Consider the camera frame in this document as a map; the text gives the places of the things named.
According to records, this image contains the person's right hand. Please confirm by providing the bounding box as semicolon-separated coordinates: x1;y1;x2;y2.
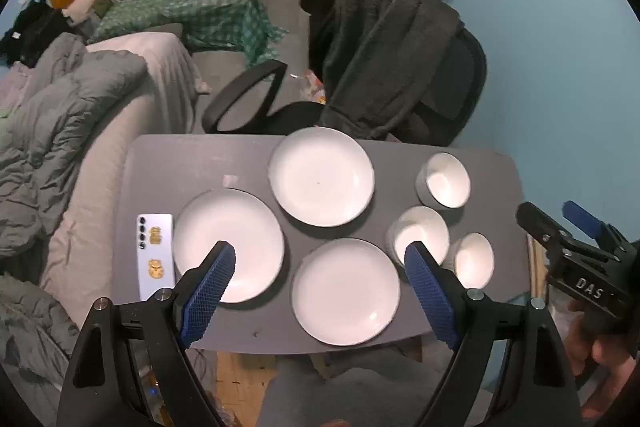
567;297;640;390

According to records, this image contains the litter on floor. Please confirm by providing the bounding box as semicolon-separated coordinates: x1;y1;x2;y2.
304;71;328;104

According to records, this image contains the green patterned cloth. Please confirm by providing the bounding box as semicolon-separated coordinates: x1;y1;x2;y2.
92;0;288;62

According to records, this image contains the white phone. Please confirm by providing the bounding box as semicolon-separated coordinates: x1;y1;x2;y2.
136;213;176;303

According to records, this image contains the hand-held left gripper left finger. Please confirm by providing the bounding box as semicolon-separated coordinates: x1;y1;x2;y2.
57;241;237;427

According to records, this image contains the white plate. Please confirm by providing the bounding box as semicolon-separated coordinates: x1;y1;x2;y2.
291;238;402;347
268;127;376;228
172;188;286;304

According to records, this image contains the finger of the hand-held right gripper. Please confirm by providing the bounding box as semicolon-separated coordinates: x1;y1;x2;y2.
562;201;626;255
517;202;571;253

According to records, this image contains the dark grey fleece robe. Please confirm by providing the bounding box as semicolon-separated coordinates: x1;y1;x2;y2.
322;0;463;140

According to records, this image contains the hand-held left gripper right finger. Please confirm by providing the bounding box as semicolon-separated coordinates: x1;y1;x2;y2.
404;242;583;427

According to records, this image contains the pile of light clothes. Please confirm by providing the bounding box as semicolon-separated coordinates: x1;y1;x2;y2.
62;0;123;22

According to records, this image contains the white bowl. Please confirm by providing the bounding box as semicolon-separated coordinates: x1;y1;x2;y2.
386;206;451;268
447;232;495;290
416;152;471;210

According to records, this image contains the black office chair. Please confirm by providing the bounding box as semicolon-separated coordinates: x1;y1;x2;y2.
202;26;488;148

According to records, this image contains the pile of dark clothes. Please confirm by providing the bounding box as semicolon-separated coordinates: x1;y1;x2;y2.
0;0;66;68

